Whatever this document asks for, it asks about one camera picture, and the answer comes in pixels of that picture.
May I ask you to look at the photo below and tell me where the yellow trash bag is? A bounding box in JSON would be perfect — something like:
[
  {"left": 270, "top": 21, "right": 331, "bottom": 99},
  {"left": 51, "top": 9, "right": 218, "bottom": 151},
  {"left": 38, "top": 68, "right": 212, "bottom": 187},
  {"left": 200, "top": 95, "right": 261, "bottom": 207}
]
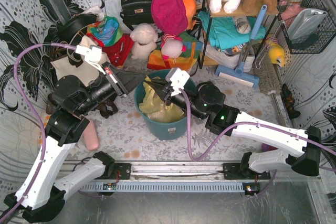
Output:
[{"left": 137, "top": 81, "right": 186, "bottom": 123}]

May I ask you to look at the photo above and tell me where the yellow duck plush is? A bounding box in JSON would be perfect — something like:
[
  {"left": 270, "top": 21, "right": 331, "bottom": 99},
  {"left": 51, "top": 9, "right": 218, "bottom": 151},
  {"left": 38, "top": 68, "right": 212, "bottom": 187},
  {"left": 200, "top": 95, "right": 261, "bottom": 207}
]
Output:
[{"left": 265, "top": 37, "right": 286, "bottom": 67}]

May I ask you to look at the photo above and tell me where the wooden metal shelf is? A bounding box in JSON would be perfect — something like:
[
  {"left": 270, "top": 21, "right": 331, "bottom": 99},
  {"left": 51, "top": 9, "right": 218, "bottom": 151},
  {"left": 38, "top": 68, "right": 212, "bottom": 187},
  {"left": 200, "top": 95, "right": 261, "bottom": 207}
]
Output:
[{"left": 198, "top": 0, "right": 279, "bottom": 69}]

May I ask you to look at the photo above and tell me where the blue floor mop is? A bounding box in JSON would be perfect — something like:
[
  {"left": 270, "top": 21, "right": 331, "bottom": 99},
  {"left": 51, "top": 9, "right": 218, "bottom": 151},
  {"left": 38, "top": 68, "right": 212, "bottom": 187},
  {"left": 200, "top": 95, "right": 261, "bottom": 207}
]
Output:
[{"left": 215, "top": 5, "right": 269, "bottom": 89}]

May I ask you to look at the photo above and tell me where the brown patterned bag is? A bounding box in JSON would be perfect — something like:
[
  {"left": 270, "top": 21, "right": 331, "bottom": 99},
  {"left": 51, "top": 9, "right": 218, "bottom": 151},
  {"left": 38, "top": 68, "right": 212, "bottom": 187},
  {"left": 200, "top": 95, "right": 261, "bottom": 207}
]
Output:
[{"left": 46, "top": 93, "right": 118, "bottom": 119}]

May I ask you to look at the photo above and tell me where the silver foil pouch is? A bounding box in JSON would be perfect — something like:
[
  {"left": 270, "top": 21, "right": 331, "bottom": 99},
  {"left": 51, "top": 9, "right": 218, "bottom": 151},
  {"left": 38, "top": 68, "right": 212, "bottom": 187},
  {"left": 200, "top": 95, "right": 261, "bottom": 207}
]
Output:
[{"left": 287, "top": 8, "right": 328, "bottom": 40}]

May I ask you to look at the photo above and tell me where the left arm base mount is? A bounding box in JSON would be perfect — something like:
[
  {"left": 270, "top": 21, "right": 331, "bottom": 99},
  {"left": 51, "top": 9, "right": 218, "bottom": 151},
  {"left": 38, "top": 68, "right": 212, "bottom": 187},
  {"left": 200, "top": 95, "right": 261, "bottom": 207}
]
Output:
[{"left": 95, "top": 163, "right": 131, "bottom": 180}]

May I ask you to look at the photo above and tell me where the cream plush bear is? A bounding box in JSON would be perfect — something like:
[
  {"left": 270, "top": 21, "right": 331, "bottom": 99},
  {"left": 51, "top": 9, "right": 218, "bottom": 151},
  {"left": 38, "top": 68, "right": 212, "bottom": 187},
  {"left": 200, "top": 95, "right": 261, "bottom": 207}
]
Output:
[{"left": 130, "top": 23, "right": 158, "bottom": 60}]

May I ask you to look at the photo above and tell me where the cream canvas tote bag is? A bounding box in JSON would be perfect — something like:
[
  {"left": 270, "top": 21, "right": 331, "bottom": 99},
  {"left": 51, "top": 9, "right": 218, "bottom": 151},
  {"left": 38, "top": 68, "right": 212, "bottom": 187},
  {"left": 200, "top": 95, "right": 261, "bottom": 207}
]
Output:
[{"left": 51, "top": 35, "right": 110, "bottom": 87}]

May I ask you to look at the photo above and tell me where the colourful printed bag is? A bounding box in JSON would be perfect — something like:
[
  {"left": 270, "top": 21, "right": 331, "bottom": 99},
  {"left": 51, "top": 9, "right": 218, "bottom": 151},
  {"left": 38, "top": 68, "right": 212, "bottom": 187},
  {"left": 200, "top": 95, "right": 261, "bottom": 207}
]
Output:
[{"left": 86, "top": 16, "right": 123, "bottom": 47}]

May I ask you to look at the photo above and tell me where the black wire basket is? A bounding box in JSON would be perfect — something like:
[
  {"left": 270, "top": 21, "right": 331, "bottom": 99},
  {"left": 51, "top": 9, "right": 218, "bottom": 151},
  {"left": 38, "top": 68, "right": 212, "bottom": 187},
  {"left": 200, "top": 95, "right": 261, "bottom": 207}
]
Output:
[{"left": 277, "top": 0, "right": 333, "bottom": 55}]

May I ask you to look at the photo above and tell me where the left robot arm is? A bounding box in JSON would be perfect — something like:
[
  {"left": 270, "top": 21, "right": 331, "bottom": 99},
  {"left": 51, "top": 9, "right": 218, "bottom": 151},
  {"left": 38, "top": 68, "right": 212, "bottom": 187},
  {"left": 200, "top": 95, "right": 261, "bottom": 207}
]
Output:
[{"left": 1, "top": 62, "right": 146, "bottom": 223}]

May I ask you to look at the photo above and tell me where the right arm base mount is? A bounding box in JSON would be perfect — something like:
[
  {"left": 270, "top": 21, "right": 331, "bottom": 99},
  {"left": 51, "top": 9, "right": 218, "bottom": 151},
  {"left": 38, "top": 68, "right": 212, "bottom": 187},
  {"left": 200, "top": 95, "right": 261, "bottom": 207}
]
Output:
[{"left": 223, "top": 163, "right": 271, "bottom": 180}]

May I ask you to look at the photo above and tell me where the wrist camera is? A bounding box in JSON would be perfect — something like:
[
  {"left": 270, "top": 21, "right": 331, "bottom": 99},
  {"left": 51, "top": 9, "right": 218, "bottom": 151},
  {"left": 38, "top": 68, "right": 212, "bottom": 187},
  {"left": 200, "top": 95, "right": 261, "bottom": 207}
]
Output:
[
  {"left": 165, "top": 68, "right": 190, "bottom": 97},
  {"left": 75, "top": 45, "right": 104, "bottom": 73}
]

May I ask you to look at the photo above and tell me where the beige dust mop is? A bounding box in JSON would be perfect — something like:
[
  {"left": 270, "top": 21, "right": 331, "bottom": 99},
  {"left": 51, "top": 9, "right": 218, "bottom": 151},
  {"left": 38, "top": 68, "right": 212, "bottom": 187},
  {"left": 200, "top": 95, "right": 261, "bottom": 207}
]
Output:
[{"left": 253, "top": 47, "right": 286, "bottom": 126}]

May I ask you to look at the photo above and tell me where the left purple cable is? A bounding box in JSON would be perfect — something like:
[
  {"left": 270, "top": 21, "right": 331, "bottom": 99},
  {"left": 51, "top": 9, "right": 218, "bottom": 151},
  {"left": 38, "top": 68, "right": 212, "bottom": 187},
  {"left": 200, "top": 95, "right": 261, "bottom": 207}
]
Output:
[{"left": 0, "top": 42, "right": 116, "bottom": 219}]

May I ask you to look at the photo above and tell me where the red purple sock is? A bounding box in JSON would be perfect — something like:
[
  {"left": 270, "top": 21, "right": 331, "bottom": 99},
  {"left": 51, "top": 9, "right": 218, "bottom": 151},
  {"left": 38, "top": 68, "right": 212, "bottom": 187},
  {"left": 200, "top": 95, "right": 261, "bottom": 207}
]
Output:
[{"left": 261, "top": 143, "right": 277, "bottom": 152}]

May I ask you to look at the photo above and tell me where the teal trash bin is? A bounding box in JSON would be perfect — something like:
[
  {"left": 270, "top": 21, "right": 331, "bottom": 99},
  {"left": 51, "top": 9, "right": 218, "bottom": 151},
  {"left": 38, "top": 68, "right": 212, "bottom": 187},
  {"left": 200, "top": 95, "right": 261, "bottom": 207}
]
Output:
[{"left": 134, "top": 69, "right": 196, "bottom": 140}]

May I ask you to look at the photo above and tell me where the white pink plush doll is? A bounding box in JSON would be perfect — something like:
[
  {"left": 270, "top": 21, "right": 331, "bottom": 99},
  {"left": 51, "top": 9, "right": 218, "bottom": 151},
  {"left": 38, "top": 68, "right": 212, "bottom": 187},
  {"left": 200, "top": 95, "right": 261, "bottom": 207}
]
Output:
[{"left": 161, "top": 33, "right": 186, "bottom": 60}]

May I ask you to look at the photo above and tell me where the black orange toy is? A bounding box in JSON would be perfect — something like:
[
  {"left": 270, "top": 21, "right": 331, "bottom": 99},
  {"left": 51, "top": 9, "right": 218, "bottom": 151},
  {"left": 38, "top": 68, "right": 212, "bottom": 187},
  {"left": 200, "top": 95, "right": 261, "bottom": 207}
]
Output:
[{"left": 280, "top": 83, "right": 301, "bottom": 120}]

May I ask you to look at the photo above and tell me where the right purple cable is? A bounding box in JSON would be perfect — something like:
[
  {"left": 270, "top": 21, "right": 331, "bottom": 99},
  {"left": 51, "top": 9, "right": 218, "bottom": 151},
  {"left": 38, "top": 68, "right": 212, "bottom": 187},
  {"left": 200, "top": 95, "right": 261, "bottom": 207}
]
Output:
[{"left": 180, "top": 89, "right": 336, "bottom": 198}]

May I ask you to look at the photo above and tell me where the black leather handbag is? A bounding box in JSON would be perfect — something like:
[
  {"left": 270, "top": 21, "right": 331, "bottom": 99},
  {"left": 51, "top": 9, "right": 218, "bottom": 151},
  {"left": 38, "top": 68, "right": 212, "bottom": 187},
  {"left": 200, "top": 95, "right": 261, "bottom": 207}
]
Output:
[{"left": 120, "top": 0, "right": 154, "bottom": 31}]

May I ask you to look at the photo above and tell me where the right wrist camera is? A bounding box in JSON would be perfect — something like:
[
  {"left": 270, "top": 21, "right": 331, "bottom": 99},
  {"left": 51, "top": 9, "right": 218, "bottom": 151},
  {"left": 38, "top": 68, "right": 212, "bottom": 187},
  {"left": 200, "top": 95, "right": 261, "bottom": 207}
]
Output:
[{"left": 165, "top": 68, "right": 190, "bottom": 97}]

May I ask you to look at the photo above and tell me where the purple cable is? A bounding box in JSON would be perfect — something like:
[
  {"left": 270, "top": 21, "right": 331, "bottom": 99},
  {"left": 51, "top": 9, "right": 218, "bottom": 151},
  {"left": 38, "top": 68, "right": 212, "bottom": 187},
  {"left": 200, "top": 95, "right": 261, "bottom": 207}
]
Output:
[
  {"left": 0, "top": 42, "right": 116, "bottom": 219},
  {"left": 180, "top": 89, "right": 336, "bottom": 198}
]

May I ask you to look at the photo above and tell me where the orange plush toy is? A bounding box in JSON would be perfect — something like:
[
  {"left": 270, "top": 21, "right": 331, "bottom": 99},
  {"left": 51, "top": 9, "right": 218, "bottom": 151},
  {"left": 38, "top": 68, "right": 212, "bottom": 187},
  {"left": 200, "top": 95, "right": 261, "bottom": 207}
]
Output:
[{"left": 182, "top": 0, "right": 196, "bottom": 30}]

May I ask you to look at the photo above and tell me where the teal folded cloth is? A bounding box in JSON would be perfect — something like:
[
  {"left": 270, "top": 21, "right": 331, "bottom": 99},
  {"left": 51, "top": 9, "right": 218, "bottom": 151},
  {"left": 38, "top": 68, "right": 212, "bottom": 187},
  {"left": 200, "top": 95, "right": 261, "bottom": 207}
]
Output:
[{"left": 198, "top": 11, "right": 266, "bottom": 49}]

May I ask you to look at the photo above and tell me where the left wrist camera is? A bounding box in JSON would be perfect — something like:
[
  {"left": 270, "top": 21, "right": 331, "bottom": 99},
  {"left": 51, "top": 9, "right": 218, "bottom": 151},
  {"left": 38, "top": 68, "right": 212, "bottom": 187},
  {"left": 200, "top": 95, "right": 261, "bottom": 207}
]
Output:
[{"left": 75, "top": 45, "right": 104, "bottom": 73}]

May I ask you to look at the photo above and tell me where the black round hat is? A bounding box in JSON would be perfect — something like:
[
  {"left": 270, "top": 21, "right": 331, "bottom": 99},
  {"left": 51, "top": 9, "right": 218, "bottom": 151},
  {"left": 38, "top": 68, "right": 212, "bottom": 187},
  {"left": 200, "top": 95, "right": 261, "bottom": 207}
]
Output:
[{"left": 57, "top": 14, "right": 98, "bottom": 42}]

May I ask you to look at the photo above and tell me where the rainbow striped cloth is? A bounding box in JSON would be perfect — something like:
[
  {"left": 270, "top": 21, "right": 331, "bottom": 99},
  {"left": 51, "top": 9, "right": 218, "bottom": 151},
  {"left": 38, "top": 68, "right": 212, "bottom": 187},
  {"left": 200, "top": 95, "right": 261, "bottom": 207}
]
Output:
[{"left": 147, "top": 32, "right": 203, "bottom": 70}]

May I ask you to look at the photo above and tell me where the pink glasses case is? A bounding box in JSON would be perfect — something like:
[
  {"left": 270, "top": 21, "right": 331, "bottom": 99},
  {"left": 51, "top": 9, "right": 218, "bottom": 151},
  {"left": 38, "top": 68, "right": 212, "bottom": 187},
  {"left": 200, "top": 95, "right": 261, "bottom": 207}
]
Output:
[{"left": 83, "top": 120, "right": 99, "bottom": 151}]

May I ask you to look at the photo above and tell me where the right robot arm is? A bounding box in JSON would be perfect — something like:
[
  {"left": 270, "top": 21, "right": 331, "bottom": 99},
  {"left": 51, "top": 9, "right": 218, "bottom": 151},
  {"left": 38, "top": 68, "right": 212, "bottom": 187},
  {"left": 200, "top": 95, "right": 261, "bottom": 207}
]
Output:
[{"left": 145, "top": 78, "right": 321, "bottom": 178}]

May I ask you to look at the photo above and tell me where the magenta cloth bag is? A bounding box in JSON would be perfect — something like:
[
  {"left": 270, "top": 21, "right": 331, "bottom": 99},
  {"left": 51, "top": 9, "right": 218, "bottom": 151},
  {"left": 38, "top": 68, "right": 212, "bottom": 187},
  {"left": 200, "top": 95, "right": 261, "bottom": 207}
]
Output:
[{"left": 151, "top": 0, "right": 188, "bottom": 35}]

